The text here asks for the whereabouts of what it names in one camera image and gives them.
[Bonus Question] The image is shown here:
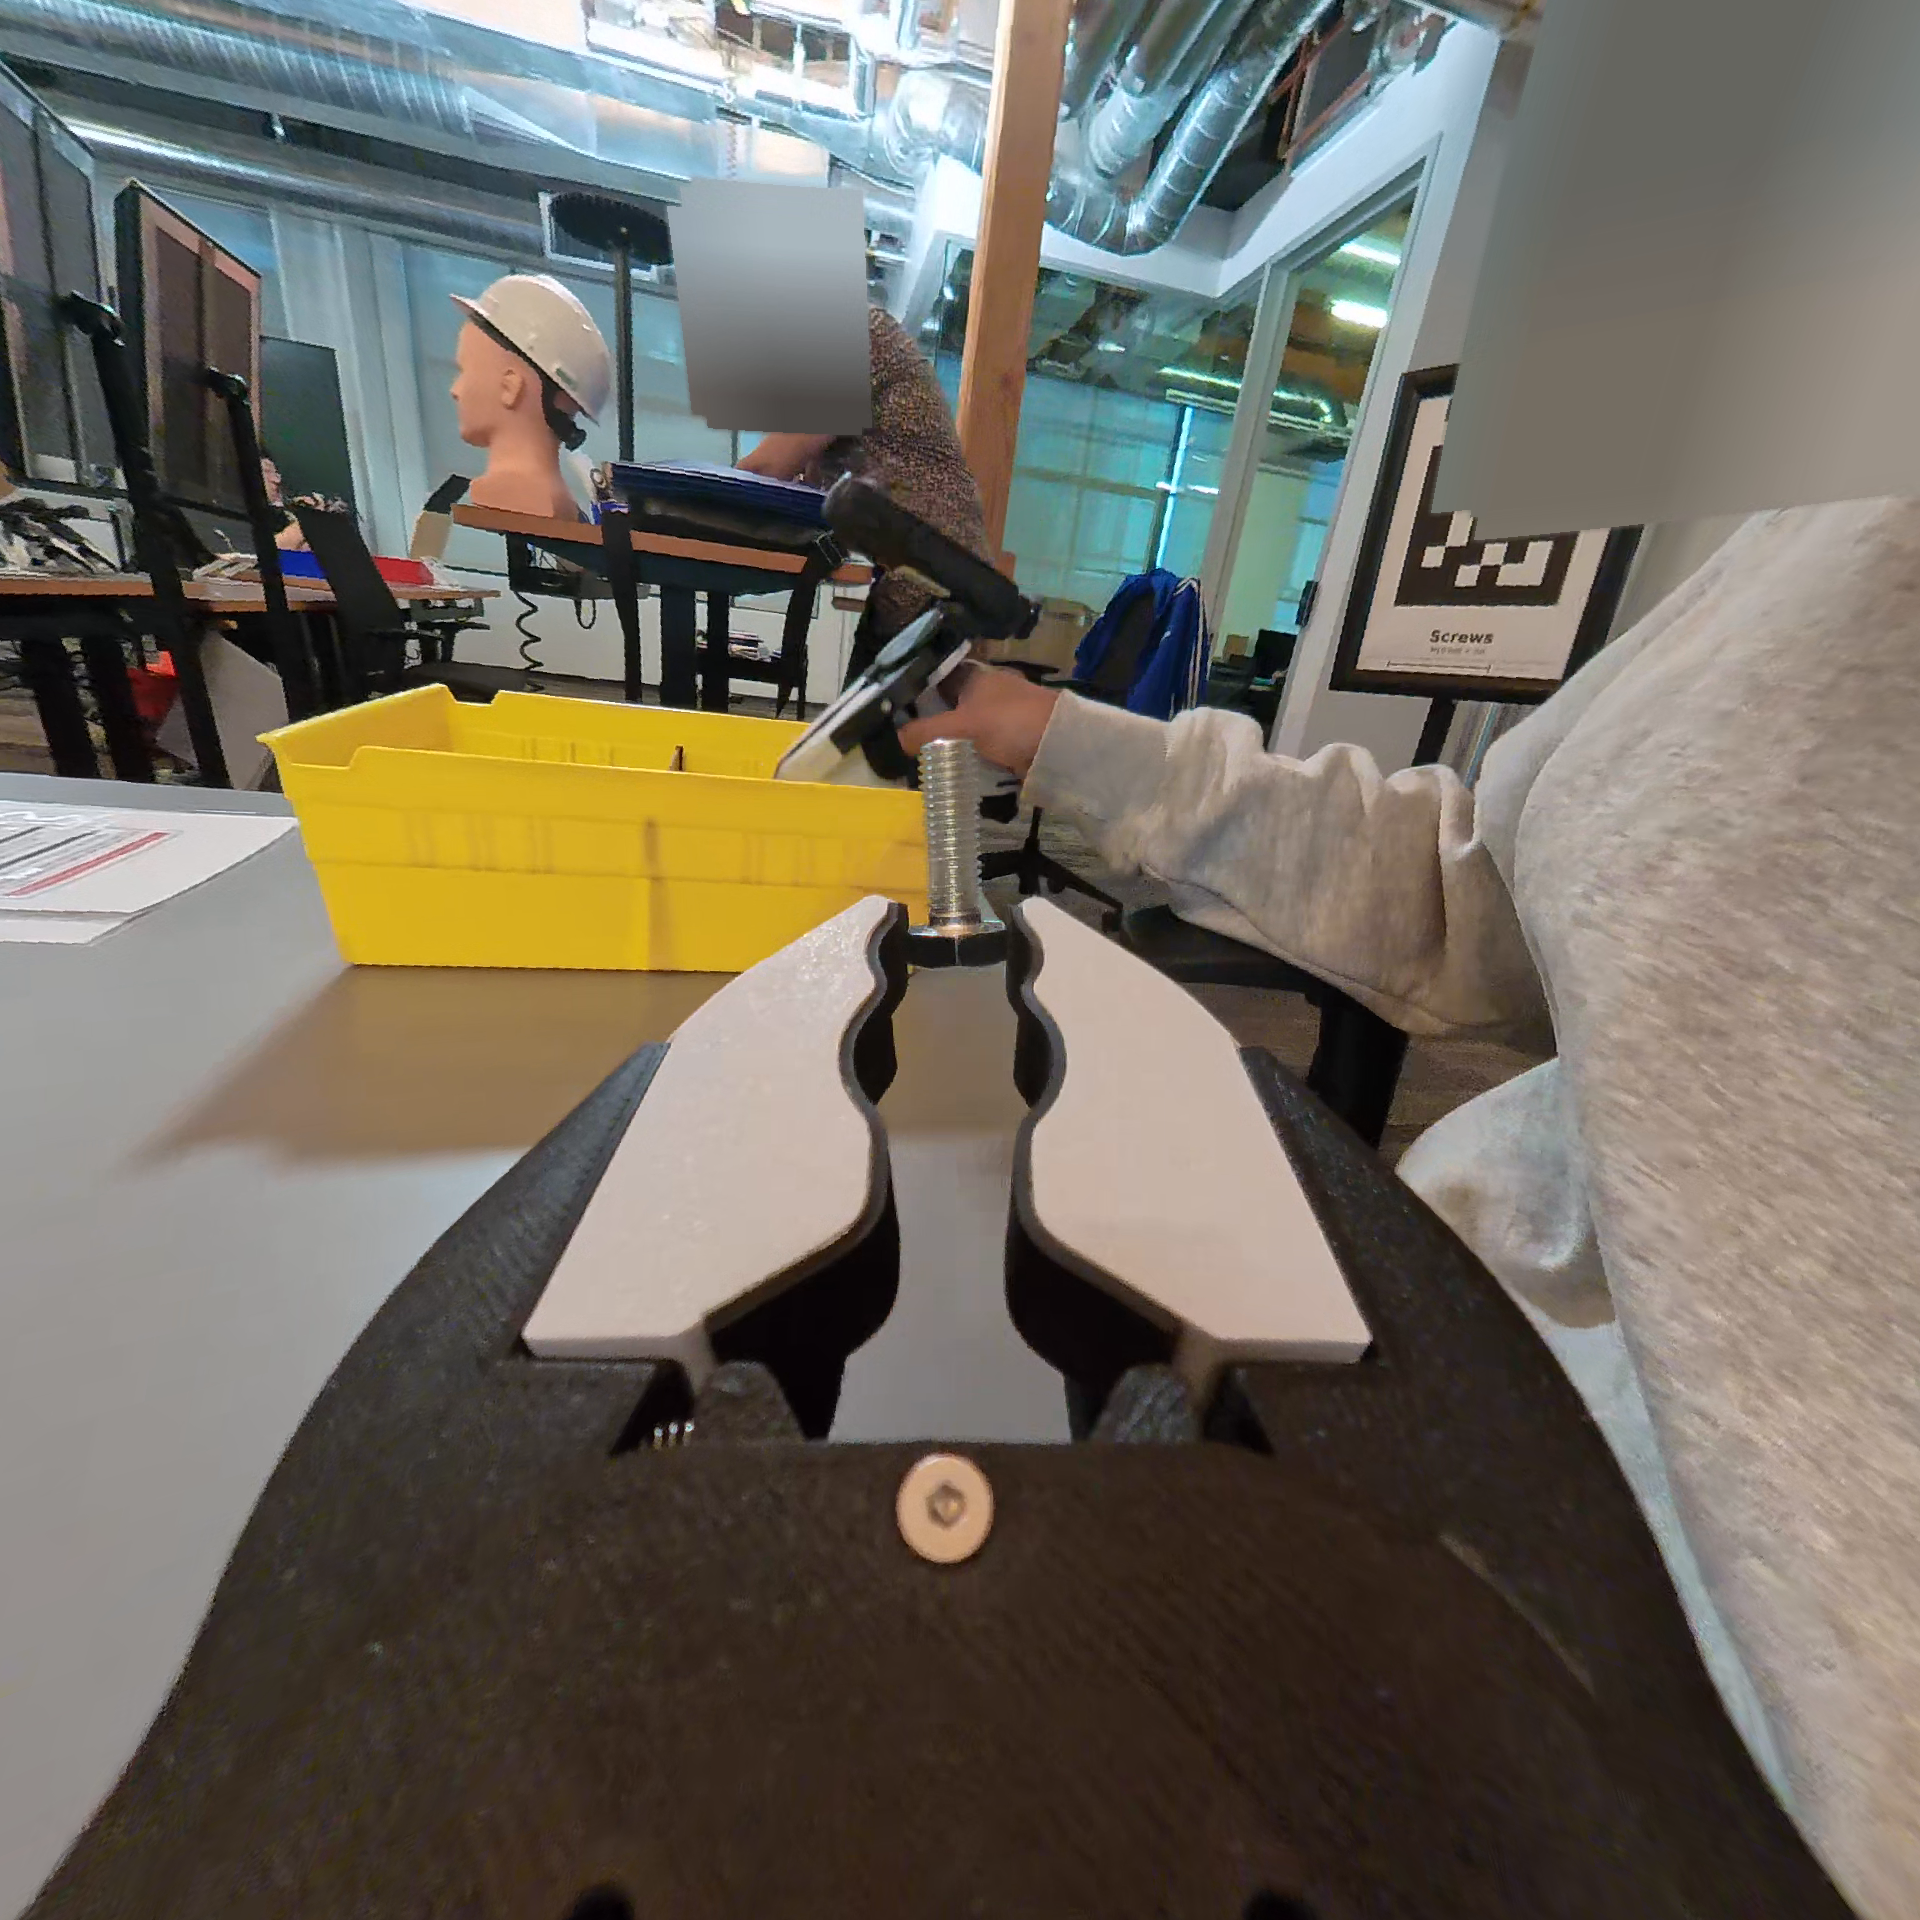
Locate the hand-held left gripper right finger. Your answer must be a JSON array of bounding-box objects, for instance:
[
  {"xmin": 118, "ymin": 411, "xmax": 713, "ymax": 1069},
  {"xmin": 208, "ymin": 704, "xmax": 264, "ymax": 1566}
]
[{"xmin": 1008, "ymin": 896, "xmax": 1374, "ymax": 1373}]

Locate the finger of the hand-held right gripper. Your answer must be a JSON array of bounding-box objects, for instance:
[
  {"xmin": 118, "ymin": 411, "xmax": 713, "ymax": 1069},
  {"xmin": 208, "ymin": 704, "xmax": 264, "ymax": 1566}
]
[
  {"xmin": 776, "ymin": 680, "xmax": 903, "ymax": 783},
  {"xmin": 840, "ymin": 604, "xmax": 952, "ymax": 721}
]

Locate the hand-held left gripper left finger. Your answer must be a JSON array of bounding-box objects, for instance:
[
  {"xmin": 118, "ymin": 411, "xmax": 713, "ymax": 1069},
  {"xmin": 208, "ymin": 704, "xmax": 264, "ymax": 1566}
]
[{"xmin": 519, "ymin": 892, "xmax": 910, "ymax": 1369}]

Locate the silver hex bolt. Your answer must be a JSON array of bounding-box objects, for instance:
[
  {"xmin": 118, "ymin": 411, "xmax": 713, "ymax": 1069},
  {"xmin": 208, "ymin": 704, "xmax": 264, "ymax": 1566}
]
[{"xmin": 903, "ymin": 737, "xmax": 1026, "ymax": 974}]

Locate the yellow plastic bin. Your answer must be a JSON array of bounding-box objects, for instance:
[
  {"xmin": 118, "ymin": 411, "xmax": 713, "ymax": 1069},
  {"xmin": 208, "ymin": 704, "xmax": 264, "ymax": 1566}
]
[{"xmin": 258, "ymin": 680, "xmax": 934, "ymax": 974}]

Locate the person's right forearm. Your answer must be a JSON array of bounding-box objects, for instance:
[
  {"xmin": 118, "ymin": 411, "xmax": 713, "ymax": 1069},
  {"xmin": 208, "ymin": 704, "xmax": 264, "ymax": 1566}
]
[{"xmin": 1021, "ymin": 695, "xmax": 1568, "ymax": 1045}]

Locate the wooden standing desk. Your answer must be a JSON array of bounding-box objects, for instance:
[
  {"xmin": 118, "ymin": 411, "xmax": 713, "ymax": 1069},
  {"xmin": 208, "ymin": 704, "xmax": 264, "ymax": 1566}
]
[{"xmin": 455, "ymin": 503, "xmax": 880, "ymax": 713}]

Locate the grey desk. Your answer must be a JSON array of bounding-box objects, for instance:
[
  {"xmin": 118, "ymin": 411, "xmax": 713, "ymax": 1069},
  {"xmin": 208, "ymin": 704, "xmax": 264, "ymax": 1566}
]
[{"xmin": 0, "ymin": 772, "xmax": 1039, "ymax": 1905}]

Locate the person's right hand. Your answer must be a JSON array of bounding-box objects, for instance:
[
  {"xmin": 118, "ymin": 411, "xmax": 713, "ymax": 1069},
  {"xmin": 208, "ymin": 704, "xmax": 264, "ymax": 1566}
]
[{"xmin": 952, "ymin": 661, "xmax": 1071, "ymax": 782}]

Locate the black mesh office chair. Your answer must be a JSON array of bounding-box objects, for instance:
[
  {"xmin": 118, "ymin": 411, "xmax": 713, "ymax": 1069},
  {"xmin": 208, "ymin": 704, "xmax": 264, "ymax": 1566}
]
[{"xmin": 1118, "ymin": 900, "xmax": 1415, "ymax": 1155}]

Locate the blue striped jacket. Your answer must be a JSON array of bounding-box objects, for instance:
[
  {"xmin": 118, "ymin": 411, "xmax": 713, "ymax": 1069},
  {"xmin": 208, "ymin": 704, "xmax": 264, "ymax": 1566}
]
[{"xmin": 1073, "ymin": 567, "xmax": 1215, "ymax": 719}]

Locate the blue folder stack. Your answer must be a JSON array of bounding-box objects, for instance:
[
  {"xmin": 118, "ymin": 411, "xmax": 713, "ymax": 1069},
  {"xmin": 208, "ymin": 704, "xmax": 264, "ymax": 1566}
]
[{"xmin": 605, "ymin": 457, "xmax": 846, "ymax": 543}]

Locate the wooden pillar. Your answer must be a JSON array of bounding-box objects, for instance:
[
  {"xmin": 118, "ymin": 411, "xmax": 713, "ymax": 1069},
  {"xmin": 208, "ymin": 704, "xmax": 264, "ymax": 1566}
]
[{"xmin": 957, "ymin": 0, "xmax": 1078, "ymax": 518}]

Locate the mannequin head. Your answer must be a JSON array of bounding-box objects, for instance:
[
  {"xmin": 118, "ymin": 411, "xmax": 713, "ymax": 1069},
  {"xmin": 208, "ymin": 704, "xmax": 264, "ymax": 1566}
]
[{"xmin": 451, "ymin": 321, "xmax": 602, "ymax": 528}]

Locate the white hard hat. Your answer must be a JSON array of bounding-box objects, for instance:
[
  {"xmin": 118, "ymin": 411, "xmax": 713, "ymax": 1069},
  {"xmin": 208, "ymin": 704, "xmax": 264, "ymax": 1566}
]
[{"xmin": 451, "ymin": 271, "xmax": 618, "ymax": 430}]

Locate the black pole lamp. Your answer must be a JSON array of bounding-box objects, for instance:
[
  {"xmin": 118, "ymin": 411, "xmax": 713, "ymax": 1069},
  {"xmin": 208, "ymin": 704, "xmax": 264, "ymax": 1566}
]
[{"xmin": 544, "ymin": 191, "xmax": 673, "ymax": 465}]

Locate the black framed marker sign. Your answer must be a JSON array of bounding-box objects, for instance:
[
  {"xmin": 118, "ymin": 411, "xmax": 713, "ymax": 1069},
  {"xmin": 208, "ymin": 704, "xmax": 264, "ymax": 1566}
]
[{"xmin": 1328, "ymin": 364, "xmax": 1648, "ymax": 769}]

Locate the dark monitor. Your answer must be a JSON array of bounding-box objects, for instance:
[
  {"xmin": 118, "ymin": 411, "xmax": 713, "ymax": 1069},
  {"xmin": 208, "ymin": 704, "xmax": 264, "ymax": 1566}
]
[{"xmin": 258, "ymin": 335, "xmax": 361, "ymax": 507}]

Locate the paper sheet in clear sleeve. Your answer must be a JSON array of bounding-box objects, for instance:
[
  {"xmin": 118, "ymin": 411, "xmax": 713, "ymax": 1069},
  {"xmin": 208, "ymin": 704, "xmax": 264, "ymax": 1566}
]
[{"xmin": 0, "ymin": 800, "xmax": 303, "ymax": 947}]

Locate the brown framed monitor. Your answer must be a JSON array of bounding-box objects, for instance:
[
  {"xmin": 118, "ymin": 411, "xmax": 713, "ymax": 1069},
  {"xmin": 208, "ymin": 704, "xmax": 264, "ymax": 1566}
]
[{"xmin": 114, "ymin": 182, "xmax": 269, "ymax": 515}]

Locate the brown table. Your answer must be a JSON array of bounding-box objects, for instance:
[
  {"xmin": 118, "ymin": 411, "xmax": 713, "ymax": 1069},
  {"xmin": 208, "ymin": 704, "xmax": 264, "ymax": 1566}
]
[{"xmin": 0, "ymin": 568, "xmax": 501, "ymax": 789}]

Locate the large black monitor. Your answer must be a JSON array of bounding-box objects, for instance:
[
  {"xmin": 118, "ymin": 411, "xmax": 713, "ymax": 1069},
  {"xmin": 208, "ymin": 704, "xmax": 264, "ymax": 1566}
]
[{"xmin": 0, "ymin": 67, "xmax": 126, "ymax": 488}]

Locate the silver ceiling duct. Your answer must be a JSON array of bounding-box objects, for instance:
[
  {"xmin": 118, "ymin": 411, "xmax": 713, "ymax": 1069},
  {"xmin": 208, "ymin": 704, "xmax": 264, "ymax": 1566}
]
[
  {"xmin": 0, "ymin": 16, "xmax": 722, "ymax": 167},
  {"xmin": 886, "ymin": 0, "xmax": 1353, "ymax": 256}
]

